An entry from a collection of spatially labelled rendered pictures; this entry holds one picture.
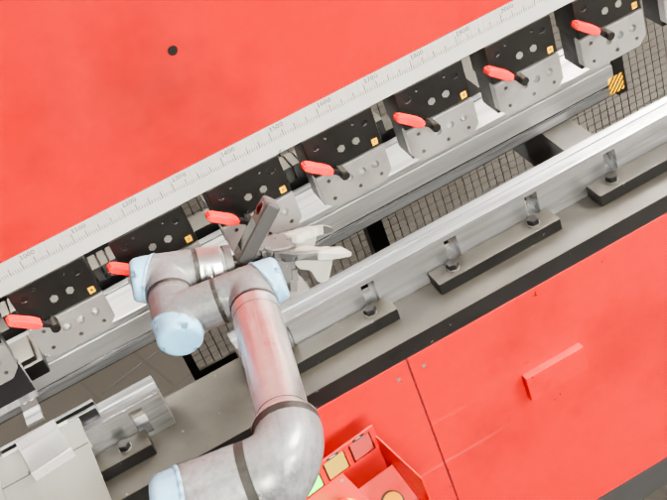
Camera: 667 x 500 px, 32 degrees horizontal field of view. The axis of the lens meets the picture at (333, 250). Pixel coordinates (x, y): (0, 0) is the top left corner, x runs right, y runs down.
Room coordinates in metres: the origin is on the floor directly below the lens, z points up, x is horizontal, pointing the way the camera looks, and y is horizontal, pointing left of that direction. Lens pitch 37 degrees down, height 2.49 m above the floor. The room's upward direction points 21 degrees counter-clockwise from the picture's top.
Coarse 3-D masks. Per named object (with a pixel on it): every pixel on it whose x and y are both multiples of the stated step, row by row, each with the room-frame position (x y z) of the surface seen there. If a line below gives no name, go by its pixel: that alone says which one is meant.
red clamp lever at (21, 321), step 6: (6, 318) 1.73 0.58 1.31; (12, 318) 1.73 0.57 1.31; (18, 318) 1.73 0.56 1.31; (24, 318) 1.73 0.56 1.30; (30, 318) 1.74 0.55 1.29; (36, 318) 1.74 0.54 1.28; (54, 318) 1.75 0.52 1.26; (12, 324) 1.72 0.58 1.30; (18, 324) 1.72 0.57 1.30; (24, 324) 1.73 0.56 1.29; (30, 324) 1.73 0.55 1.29; (36, 324) 1.73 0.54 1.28; (42, 324) 1.73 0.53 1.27; (48, 324) 1.74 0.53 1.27; (54, 324) 1.73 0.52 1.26; (60, 324) 1.74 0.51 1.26; (54, 330) 1.73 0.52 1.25
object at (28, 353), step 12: (24, 336) 2.07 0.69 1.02; (12, 348) 2.03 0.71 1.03; (24, 348) 2.02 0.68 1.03; (36, 348) 2.02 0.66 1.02; (24, 360) 1.98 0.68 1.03; (36, 360) 1.98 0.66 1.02; (36, 372) 1.97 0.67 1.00; (48, 372) 1.97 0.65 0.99; (24, 408) 1.87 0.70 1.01; (36, 408) 1.85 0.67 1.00; (36, 420) 1.82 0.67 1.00
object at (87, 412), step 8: (88, 400) 1.82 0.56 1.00; (80, 408) 1.81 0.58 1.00; (88, 408) 1.80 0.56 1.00; (96, 408) 1.81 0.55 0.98; (64, 416) 1.80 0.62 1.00; (72, 416) 1.81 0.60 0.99; (80, 416) 1.79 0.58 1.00; (88, 416) 1.79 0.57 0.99; (96, 416) 1.79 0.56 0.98; (88, 424) 1.79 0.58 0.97; (32, 432) 1.79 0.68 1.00; (16, 440) 1.79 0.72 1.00; (0, 448) 1.78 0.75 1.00; (8, 448) 1.78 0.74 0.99
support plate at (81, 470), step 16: (64, 432) 1.76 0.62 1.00; (80, 432) 1.74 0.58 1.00; (80, 448) 1.69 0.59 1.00; (0, 464) 1.74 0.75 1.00; (16, 464) 1.72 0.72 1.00; (64, 464) 1.67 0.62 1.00; (80, 464) 1.65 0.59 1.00; (96, 464) 1.64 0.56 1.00; (0, 480) 1.69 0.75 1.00; (16, 480) 1.68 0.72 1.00; (32, 480) 1.66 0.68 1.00; (48, 480) 1.64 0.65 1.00; (64, 480) 1.63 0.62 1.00; (80, 480) 1.61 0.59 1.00; (96, 480) 1.60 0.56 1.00; (16, 496) 1.64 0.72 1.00; (32, 496) 1.62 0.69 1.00; (48, 496) 1.60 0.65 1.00; (64, 496) 1.59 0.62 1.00; (80, 496) 1.57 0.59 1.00; (96, 496) 1.56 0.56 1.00
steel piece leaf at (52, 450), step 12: (60, 432) 1.76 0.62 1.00; (36, 444) 1.75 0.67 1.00; (48, 444) 1.74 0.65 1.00; (60, 444) 1.73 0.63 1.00; (24, 456) 1.73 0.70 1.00; (36, 456) 1.72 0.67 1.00; (48, 456) 1.71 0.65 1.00; (60, 456) 1.67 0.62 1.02; (72, 456) 1.68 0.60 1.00; (36, 468) 1.69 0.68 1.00; (48, 468) 1.66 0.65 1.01; (36, 480) 1.66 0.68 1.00
